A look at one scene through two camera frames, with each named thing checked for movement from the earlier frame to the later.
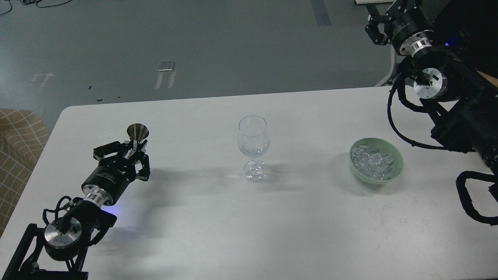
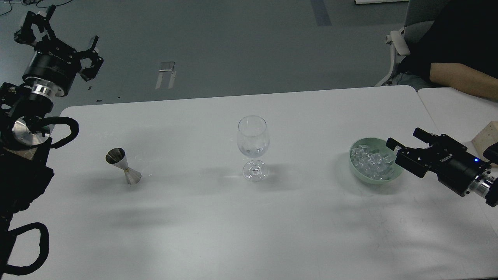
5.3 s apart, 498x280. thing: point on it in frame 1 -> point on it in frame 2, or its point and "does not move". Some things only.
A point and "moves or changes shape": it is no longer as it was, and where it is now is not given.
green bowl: [376, 160] does not move
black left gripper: [114, 174] -> [53, 61]
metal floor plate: [167, 66] does not move
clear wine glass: [253, 140] does not move
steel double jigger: [136, 132] moves or changes shape
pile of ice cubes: [372, 163] does not move
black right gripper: [411, 31] -> [457, 168]
